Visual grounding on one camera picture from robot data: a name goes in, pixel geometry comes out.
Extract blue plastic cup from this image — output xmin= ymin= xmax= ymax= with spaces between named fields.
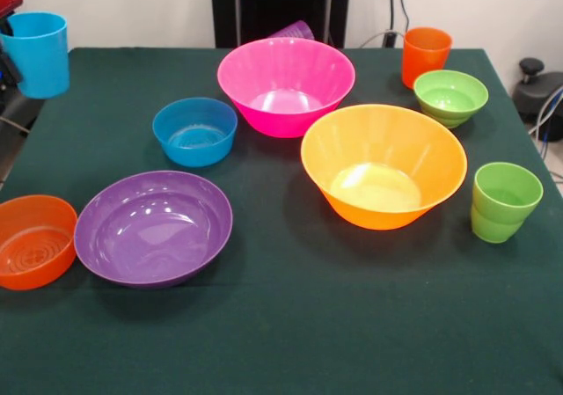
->
xmin=0 ymin=11 xmax=70 ymax=100

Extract orange plastic bowl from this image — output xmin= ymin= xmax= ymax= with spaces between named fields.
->
xmin=0 ymin=194 xmax=78 ymax=292

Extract purple plastic bowl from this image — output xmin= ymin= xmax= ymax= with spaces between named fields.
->
xmin=73 ymin=170 xmax=234 ymax=291

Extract purple plastic cup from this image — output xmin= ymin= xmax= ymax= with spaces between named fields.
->
xmin=267 ymin=19 xmax=316 ymax=42

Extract pink plastic bowl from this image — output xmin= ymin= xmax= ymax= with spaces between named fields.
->
xmin=216 ymin=37 xmax=356 ymax=139

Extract yellow plastic bowl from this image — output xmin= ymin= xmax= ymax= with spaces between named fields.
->
xmin=300 ymin=104 xmax=468 ymax=231

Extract green plastic bowl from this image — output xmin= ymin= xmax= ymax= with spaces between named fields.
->
xmin=413 ymin=69 xmax=490 ymax=129

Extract grey chair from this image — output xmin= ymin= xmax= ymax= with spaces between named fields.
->
xmin=0 ymin=91 xmax=45 ymax=136

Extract blue plastic bowl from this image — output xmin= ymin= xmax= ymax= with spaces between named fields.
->
xmin=152 ymin=97 xmax=238 ymax=168

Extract dark green tablecloth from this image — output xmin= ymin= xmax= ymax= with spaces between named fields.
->
xmin=0 ymin=47 xmax=563 ymax=395

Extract orange plastic cup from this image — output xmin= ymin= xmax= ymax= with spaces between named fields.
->
xmin=401 ymin=27 xmax=453 ymax=89

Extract green plastic cup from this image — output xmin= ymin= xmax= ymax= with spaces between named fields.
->
xmin=470 ymin=162 xmax=545 ymax=244

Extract grey cable with plug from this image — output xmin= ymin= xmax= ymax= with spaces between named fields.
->
xmin=358 ymin=28 xmax=406 ymax=49

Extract blue and white cables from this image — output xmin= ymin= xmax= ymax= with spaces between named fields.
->
xmin=527 ymin=84 xmax=563 ymax=158

